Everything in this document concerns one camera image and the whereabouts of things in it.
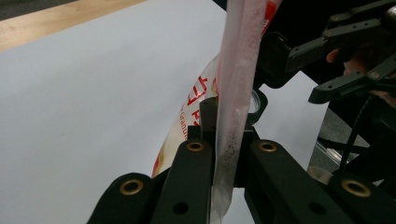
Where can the white paper sheet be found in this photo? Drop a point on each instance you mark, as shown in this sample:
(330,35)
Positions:
(93,109)

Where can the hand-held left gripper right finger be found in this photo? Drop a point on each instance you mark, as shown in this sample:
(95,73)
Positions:
(263,107)

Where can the sugar bag with red print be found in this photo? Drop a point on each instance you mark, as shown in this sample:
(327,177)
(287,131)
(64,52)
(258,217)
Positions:
(236,77)

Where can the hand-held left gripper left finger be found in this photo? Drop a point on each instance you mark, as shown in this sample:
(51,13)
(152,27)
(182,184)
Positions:
(208,115)

